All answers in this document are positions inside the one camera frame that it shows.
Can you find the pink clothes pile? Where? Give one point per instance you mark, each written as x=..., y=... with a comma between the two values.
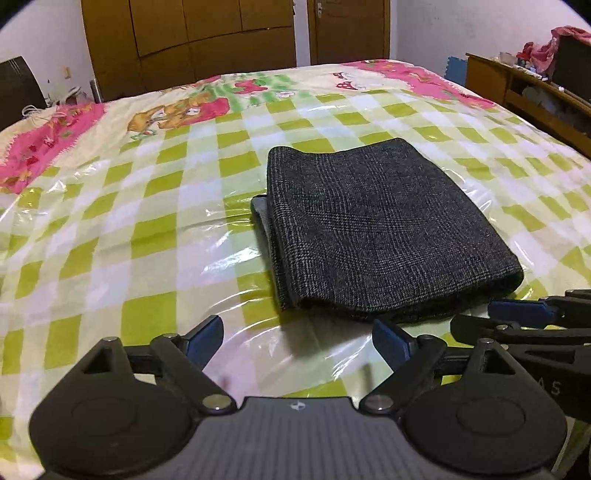
x=545, y=48

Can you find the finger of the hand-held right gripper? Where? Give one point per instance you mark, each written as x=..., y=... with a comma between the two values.
x=521, y=311
x=480, y=325

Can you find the blue foam mat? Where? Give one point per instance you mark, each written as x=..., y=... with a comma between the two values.
x=455, y=70

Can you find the dark box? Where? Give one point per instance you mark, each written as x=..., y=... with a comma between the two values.
x=572, y=64

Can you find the dark panel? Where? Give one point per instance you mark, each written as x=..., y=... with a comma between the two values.
x=21, y=87

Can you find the wooden side desk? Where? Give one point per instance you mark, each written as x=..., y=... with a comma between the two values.
x=512, y=87

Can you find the brown wooden door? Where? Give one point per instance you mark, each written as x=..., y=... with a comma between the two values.
x=348, y=27

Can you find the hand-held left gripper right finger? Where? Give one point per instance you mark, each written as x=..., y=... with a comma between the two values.
x=390, y=340

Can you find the brown wooden wardrobe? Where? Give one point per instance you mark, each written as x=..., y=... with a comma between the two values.
x=184, y=37

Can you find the dark grey pants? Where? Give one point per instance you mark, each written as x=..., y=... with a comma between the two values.
x=378, y=226

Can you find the checked cartoon print bed sheet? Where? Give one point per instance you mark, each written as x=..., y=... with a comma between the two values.
x=138, y=221

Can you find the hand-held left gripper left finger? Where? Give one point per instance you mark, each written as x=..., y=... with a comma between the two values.
x=206, y=333

